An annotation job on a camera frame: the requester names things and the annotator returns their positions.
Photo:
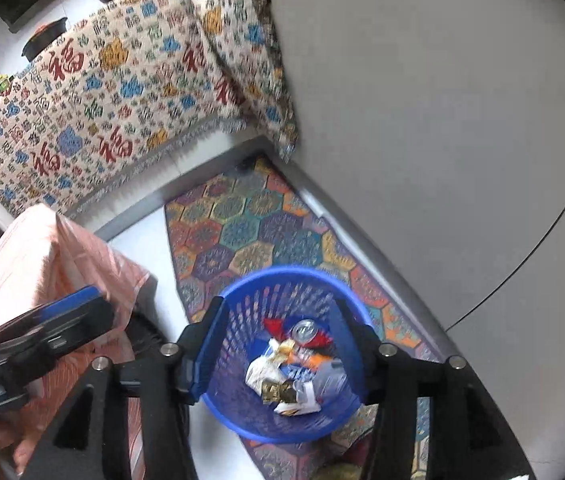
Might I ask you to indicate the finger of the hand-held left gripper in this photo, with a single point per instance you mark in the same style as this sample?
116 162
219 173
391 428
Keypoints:
77 322
67 302

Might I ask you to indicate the black pot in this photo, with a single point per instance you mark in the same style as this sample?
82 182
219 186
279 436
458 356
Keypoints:
45 37

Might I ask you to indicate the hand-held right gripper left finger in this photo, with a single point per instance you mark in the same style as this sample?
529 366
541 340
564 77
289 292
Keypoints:
203 355

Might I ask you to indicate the red wrapper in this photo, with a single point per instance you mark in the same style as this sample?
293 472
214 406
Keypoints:
275 327

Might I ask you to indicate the hexagon patterned rug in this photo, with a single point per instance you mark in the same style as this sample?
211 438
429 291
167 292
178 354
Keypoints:
262 230

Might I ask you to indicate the gold wrapper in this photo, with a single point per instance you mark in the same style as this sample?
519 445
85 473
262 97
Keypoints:
277 391

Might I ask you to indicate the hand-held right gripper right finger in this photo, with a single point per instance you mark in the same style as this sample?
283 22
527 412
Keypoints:
370 360

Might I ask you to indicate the printed blanket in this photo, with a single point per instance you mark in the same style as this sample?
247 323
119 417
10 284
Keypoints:
112 110

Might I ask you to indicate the blue plastic basket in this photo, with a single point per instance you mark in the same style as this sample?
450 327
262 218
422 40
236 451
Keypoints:
242 310

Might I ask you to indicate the orange striped tablecloth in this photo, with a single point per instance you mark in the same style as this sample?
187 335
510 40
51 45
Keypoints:
27 260

